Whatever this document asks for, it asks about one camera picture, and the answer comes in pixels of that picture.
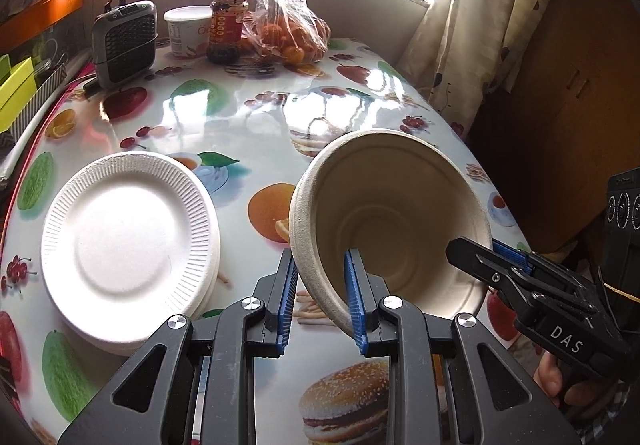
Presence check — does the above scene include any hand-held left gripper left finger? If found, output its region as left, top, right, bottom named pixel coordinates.
left=57, top=247, right=299, bottom=445

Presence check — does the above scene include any orange tray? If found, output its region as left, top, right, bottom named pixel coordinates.
left=0, top=0, right=85, bottom=43

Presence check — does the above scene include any wooden cabinet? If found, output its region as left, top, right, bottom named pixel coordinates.
left=467, top=0, right=640, bottom=246

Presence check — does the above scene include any person's right hand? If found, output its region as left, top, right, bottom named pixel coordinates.
left=532, top=352, right=621, bottom=421

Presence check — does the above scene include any grey portable heater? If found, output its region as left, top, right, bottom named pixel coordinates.
left=91, top=0, right=158, bottom=88

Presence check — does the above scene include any glass jar with red label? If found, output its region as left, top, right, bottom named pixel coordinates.
left=206, top=0, right=251, bottom=64

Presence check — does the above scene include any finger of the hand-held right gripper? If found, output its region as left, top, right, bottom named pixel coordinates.
left=491, top=239, right=581, bottom=283
left=445, top=236, right=556, bottom=313

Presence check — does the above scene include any cream patterned curtain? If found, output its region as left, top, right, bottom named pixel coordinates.
left=400, top=0, right=568, bottom=126

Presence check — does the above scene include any white plastic tub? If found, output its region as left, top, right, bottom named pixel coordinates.
left=164, top=6, right=213, bottom=60

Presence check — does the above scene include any pile of oranges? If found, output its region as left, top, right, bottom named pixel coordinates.
left=245, top=17, right=331, bottom=64

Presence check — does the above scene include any person's right forearm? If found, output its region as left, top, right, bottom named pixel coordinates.
left=565, top=385, right=633, bottom=431

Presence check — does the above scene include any grey zigzag patterned box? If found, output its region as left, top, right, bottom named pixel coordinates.
left=0, top=62, right=68, bottom=146

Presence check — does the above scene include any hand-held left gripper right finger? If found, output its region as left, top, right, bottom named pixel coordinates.
left=342, top=247, right=583, bottom=445

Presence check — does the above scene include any fruit printed tablecloth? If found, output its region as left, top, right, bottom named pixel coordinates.
left=0, top=37, right=531, bottom=445

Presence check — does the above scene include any yellow-green box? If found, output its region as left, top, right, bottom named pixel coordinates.
left=0, top=59, right=38, bottom=133

